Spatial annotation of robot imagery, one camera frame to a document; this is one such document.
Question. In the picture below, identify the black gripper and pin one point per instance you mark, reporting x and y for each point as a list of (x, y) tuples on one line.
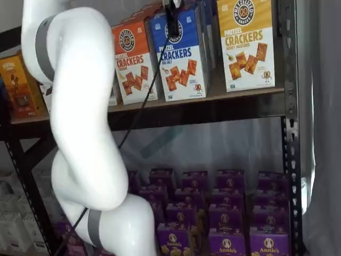
[(171, 24)]

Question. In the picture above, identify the blue and white cracker box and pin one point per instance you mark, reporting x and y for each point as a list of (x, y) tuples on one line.
[(209, 26), (183, 53)]

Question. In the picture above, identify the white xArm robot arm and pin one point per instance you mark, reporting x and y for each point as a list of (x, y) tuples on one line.
[(80, 80)]

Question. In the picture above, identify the orange and white cracker box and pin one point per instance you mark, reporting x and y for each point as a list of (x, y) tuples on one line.
[(136, 18), (133, 80)]

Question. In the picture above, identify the yellow and white cracker box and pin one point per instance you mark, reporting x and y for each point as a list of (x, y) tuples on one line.
[(247, 53)]

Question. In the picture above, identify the dark metal shelf rack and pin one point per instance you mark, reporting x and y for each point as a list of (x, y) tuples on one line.
[(186, 113)]

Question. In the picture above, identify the white box with chocolate picture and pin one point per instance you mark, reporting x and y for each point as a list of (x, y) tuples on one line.
[(46, 98)]

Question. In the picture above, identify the purple Annie's snack box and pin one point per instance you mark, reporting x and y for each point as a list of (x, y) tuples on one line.
[(194, 180), (173, 240), (226, 217), (273, 181), (154, 193), (64, 232), (227, 197), (271, 198), (230, 178), (226, 245), (161, 177), (269, 245), (133, 181), (158, 213), (270, 218), (181, 213), (189, 196)]

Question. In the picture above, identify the orange brown snack box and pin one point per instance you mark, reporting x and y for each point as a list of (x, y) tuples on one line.
[(18, 88)]

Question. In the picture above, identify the white carton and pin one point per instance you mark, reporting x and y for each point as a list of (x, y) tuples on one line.
[(32, 229), (12, 232)]

